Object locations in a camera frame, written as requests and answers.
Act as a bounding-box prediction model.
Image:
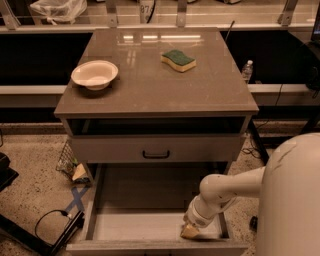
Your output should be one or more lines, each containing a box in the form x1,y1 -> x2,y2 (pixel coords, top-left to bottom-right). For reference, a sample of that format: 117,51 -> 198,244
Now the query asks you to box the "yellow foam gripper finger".
180,223 -> 200,239

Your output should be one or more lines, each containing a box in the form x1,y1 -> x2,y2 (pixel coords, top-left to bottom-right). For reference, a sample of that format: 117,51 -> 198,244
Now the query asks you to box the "grey drawer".
70,135 -> 245,163
67,163 -> 248,256

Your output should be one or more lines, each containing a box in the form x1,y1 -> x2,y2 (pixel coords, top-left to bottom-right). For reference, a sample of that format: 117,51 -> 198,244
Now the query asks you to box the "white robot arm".
181,133 -> 320,256

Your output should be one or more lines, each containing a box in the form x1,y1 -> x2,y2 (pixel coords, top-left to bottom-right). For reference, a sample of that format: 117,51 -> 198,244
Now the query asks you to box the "grey top drawer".
70,135 -> 245,163

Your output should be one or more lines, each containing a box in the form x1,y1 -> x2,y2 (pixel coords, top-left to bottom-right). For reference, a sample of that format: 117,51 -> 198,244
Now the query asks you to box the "grey drawer cabinet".
55,28 -> 258,172

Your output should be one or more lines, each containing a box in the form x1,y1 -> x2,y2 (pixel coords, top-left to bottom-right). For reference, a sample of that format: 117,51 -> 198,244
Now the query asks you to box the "black office chair base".
249,216 -> 258,231

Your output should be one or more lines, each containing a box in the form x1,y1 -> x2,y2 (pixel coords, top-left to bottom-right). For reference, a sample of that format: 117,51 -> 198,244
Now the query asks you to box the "black table leg right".
248,121 -> 269,164

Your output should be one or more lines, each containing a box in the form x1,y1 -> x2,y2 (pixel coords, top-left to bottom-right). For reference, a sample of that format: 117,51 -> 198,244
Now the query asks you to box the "clear plastic water bottle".
241,60 -> 253,83

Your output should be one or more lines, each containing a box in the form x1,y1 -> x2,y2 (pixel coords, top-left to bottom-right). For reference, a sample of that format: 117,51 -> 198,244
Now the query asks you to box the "green yellow sponge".
161,49 -> 196,73

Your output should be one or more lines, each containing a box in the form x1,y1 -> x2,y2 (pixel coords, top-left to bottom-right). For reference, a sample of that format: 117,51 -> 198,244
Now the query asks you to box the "black stand leg left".
0,211 -> 84,256

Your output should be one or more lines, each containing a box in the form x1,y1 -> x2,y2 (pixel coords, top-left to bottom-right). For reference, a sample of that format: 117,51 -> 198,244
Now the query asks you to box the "white bowl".
71,60 -> 119,91

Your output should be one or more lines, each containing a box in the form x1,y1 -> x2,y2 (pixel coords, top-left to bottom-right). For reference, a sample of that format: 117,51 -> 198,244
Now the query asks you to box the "clear plastic bag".
30,0 -> 87,24

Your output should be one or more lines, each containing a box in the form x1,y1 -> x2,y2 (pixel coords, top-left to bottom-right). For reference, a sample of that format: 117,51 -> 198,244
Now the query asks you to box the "black cable on floor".
34,209 -> 89,249

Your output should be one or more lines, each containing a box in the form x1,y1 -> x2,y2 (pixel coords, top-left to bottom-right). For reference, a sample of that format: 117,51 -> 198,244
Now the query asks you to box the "wire mesh basket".
56,141 -> 90,184

